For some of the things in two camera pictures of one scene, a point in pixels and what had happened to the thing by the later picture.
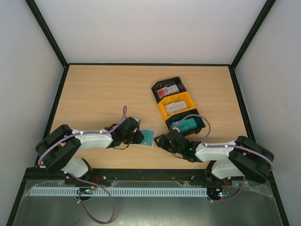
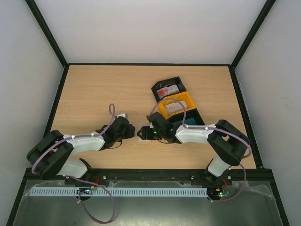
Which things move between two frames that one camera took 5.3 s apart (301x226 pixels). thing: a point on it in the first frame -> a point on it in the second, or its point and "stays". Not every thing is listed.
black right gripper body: [165, 141] -> [147, 132]
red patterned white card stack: [169, 90] stays
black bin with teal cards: [190, 122] stays
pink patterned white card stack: [176, 106] stays
